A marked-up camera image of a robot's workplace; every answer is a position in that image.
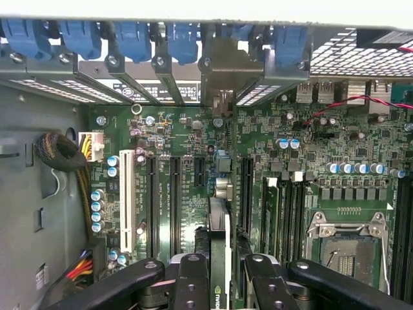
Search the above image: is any black long expansion slot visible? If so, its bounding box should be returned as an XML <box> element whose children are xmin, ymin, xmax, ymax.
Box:
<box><xmin>146</xmin><ymin>154</ymin><xmax>161</xmax><ymax>259</ymax></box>
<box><xmin>169</xmin><ymin>156</ymin><xmax>183</xmax><ymax>256</ymax></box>
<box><xmin>240</xmin><ymin>156</ymin><xmax>254</xmax><ymax>234</ymax></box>

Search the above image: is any CPU socket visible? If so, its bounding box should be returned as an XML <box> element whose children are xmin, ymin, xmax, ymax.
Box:
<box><xmin>306</xmin><ymin>209</ymin><xmax>393</xmax><ymax>291</ymax></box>

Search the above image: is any white expansion slot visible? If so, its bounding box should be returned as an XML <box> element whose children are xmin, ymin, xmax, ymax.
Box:
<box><xmin>118</xmin><ymin>149</ymin><xmax>136</xmax><ymax>254</ymax></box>

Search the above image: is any black short expansion slot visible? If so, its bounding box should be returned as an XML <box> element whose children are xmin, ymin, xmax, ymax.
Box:
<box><xmin>193</xmin><ymin>158</ymin><xmax>207</xmax><ymax>189</ymax></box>

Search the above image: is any metal locking lever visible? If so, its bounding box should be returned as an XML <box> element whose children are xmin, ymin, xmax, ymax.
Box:
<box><xmin>381</xmin><ymin>237</ymin><xmax>392</xmax><ymax>296</ymax></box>

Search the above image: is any white power connector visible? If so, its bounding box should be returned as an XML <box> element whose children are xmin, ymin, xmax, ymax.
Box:
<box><xmin>78</xmin><ymin>130</ymin><xmax>106</xmax><ymax>162</ymax></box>

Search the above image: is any green motherboard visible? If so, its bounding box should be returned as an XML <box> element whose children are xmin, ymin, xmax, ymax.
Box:
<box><xmin>77</xmin><ymin>77</ymin><xmax>413</xmax><ymax>301</ymax></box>

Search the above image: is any blue slot retainer clip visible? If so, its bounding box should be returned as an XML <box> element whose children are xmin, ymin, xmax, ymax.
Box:
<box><xmin>1</xmin><ymin>19</ymin><xmax>52</xmax><ymax>61</ymax></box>
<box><xmin>114</xmin><ymin>21</ymin><xmax>152</xmax><ymax>64</ymax></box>
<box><xmin>59</xmin><ymin>21</ymin><xmax>103</xmax><ymax>61</ymax></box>
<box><xmin>166</xmin><ymin>22</ymin><xmax>199</xmax><ymax>65</ymax></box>
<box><xmin>274</xmin><ymin>25</ymin><xmax>309</xmax><ymax>67</ymax></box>

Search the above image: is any dark grey PC case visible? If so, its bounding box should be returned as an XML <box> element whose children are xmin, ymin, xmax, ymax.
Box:
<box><xmin>0</xmin><ymin>14</ymin><xmax>413</xmax><ymax>310</ymax></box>

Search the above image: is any coloured wire bundle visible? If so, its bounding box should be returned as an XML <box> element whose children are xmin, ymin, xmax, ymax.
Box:
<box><xmin>63</xmin><ymin>250</ymin><xmax>95</xmax><ymax>285</ymax></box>

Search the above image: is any black braided cable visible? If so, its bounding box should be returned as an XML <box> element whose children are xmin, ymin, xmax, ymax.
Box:
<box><xmin>34</xmin><ymin>131</ymin><xmax>94</xmax><ymax>242</ymax></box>

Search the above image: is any red black twisted wire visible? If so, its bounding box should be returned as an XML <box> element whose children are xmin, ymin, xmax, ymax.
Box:
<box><xmin>303</xmin><ymin>93</ymin><xmax>413</xmax><ymax>127</ymax></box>

